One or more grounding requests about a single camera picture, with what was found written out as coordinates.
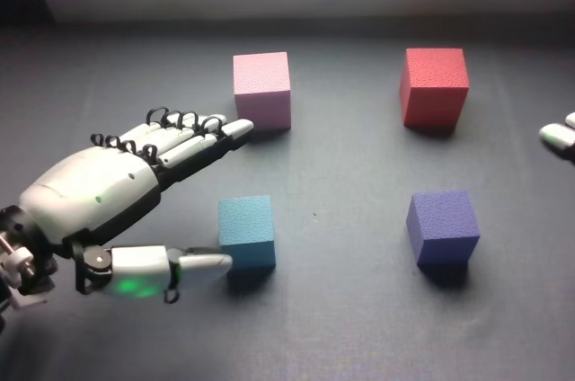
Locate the blue small foam cube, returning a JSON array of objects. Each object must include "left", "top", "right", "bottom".
[{"left": 217, "top": 194, "right": 277, "bottom": 270}]

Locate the grey table cloth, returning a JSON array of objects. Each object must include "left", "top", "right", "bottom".
[{"left": 0, "top": 16, "right": 575, "bottom": 381}]

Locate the purple small foam cube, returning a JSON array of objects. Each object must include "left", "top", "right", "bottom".
[{"left": 405, "top": 190, "right": 482, "bottom": 270}]

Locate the red foam cube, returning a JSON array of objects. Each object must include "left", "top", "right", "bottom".
[{"left": 399, "top": 47, "right": 471, "bottom": 129}]

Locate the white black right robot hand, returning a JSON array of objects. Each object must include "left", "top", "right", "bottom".
[{"left": 537, "top": 111, "right": 575, "bottom": 160}]

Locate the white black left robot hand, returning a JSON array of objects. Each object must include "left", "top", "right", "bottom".
[{"left": 19, "top": 106, "right": 255, "bottom": 306}]

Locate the pink foam cube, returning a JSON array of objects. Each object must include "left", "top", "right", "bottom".
[{"left": 233, "top": 51, "right": 293, "bottom": 132}]

